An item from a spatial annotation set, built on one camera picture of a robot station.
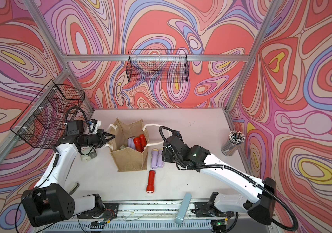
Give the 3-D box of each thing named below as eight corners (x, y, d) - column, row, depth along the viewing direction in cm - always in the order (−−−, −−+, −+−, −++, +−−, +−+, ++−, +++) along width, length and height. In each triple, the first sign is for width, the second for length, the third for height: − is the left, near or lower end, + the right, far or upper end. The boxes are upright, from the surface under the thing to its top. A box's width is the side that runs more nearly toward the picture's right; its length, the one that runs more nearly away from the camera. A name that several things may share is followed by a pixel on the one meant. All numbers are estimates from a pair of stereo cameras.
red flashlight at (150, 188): (146, 192, 80) (146, 191, 79) (148, 172, 88) (147, 170, 86) (154, 192, 80) (153, 191, 79) (155, 172, 88) (155, 170, 86)
